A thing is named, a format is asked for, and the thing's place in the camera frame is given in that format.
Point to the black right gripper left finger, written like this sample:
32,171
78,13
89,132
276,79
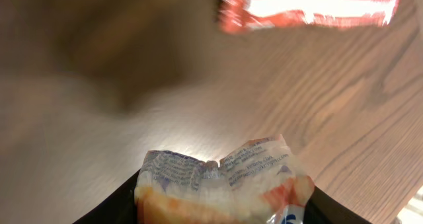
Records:
118,208

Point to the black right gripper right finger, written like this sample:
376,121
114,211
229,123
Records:
322,209

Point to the orange Kleenex tissue packet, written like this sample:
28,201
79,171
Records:
260,182

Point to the red Top snack packet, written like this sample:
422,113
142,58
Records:
242,15

